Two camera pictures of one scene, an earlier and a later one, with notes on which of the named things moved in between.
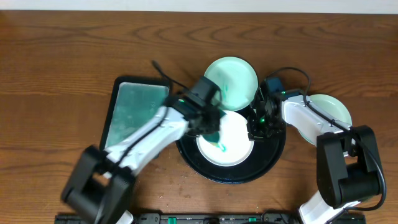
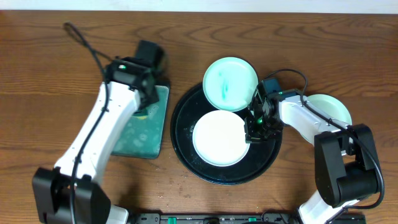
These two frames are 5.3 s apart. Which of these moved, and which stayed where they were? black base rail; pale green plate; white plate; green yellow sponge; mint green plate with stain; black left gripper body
Moved: black left gripper body; green yellow sponge
Stayed: mint green plate with stain; black base rail; white plate; pale green plate
